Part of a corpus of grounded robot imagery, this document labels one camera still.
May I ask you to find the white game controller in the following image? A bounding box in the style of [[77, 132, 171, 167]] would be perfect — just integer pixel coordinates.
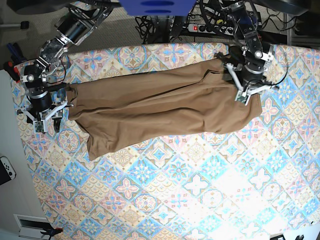
[[0, 156, 16, 180]]

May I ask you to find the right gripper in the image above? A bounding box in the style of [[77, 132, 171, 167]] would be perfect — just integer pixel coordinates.
[[16, 101, 73, 132]]

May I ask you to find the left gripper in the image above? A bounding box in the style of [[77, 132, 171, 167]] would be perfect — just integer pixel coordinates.
[[222, 62, 279, 98]]

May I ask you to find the white power strip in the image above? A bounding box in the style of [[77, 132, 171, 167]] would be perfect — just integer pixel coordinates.
[[187, 23, 233, 36]]

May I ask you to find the patterned tile tablecloth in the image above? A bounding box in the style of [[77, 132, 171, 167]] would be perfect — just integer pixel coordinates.
[[16, 45, 320, 240]]

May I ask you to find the white wall vent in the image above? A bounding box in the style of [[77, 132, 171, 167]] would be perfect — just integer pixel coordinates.
[[13, 214, 51, 240]]

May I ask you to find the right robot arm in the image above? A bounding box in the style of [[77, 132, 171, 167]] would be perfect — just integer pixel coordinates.
[[17, 1, 117, 134]]

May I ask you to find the brown t-shirt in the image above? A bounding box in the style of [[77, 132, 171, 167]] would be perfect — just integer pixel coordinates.
[[66, 58, 262, 161]]

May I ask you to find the blue handled clamp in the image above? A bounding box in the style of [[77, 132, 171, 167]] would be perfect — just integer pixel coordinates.
[[6, 42, 27, 65]]

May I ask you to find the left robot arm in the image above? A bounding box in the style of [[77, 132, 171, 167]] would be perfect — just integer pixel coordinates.
[[219, 0, 277, 105]]

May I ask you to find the red black table clamp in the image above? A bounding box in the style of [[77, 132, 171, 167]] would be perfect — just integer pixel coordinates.
[[3, 61, 21, 83]]

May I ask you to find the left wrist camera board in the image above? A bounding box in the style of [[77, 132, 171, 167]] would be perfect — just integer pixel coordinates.
[[235, 91, 251, 106]]

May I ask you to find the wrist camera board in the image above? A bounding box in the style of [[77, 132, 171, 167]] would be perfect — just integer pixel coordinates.
[[33, 120, 48, 134], [235, 91, 251, 106]]

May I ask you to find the orange black bottom clamp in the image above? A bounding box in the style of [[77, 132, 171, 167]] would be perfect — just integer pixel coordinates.
[[40, 228, 63, 239]]

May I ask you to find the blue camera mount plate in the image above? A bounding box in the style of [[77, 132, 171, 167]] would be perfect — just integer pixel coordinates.
[[119, 0, 196, 17]]

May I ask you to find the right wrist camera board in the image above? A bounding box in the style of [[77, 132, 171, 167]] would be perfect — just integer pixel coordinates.
[[33, 120, 48, 134]]

